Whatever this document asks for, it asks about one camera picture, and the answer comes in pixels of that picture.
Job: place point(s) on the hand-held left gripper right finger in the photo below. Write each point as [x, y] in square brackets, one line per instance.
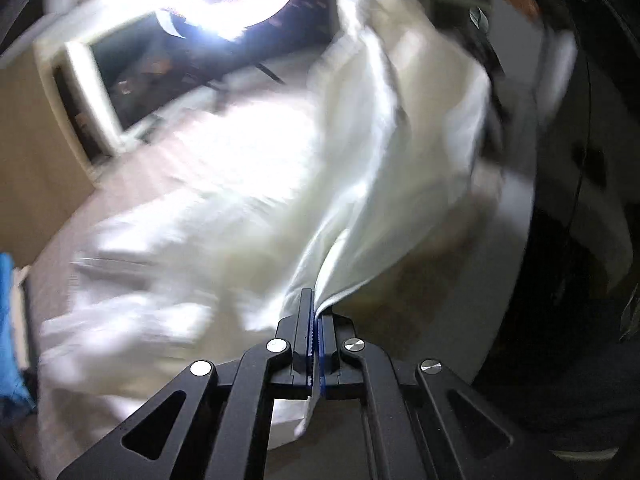
[324, 355]

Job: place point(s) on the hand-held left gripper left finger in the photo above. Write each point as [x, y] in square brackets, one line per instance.
[303, 341]

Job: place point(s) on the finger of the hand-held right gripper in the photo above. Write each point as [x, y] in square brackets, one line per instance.
[482, 45]

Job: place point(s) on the white shirt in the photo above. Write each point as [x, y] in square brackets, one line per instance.
[350, 185]

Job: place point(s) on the beige plaid mat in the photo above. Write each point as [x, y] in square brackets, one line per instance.
[415, 300]

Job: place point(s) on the person's dark clothing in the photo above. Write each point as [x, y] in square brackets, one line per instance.
[590, 260]

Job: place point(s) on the blue cloth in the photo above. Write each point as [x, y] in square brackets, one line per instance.
[10, 335]

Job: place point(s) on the white window frame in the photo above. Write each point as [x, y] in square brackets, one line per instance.
[92, 105]

